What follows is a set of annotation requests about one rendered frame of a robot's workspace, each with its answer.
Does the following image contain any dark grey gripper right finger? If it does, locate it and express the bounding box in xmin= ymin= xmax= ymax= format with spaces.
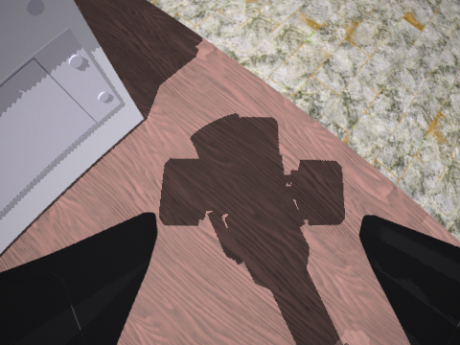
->
xmin=359 ymin=215 xmax=460 ymax=345

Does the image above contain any white open-frame rack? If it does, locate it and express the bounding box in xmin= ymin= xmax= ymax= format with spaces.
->
xmin=0 ymin=0 xmax=144 ymax=254

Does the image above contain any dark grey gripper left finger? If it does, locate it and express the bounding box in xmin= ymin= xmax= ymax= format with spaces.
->
xmin=0 ymin=212 xmax=157 ymax=345

